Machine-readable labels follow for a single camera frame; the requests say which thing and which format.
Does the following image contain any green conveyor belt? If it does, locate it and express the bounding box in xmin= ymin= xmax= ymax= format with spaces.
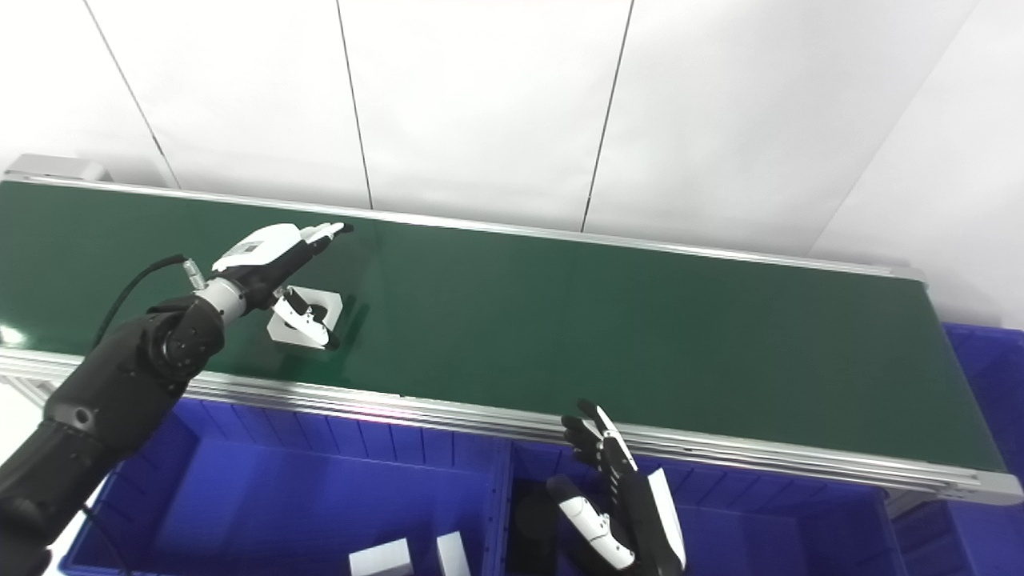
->
xmin=0 ymin=172 xmax=1024 ymax=506
xmin=0 ymin=181 xmax=1007 ymax=473

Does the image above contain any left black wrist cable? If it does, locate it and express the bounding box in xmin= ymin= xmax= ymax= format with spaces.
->
xmin=92 ymin=254 xmax=210 ymax=349

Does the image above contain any blue bin with black part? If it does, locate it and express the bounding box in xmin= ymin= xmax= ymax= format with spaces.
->
xmin=500 ymin=440 xmax=909 ymax=576

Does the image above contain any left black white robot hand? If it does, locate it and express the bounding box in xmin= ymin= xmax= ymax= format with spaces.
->
xmin=210 ymin=222 xmax=354 ymax=351

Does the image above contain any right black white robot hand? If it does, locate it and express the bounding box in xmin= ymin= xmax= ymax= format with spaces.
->
xmin=546 ymin=398 xmax=687 ymax=576

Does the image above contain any grey conveyor motor housing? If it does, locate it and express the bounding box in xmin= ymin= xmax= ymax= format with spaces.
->
xmin=4 ymin=154 xmax=113 ymax=183

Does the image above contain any blue bin with white parts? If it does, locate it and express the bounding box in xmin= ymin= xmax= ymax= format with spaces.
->
xmin=60 ymin=398 xmax=513 ymax=576

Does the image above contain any long blue bin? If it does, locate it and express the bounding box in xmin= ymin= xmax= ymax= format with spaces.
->
xmin=892 ymin=322 xmax=1024 ymax=576

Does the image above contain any white square part round hole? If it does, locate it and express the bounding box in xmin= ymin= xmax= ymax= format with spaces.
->
xmin=266 ymin=286 xmax=343 ymax=349

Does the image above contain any white block part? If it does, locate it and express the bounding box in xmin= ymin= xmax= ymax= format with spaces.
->
xmin=436 ymin=530 xmax=473 ymax=576
xmin=349 ymin=538 xmax=413 ymax=576

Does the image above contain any aluminium conveyor support leg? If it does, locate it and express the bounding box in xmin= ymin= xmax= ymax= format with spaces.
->
xmin=0 ymin=376 xmax=53 ymax=410

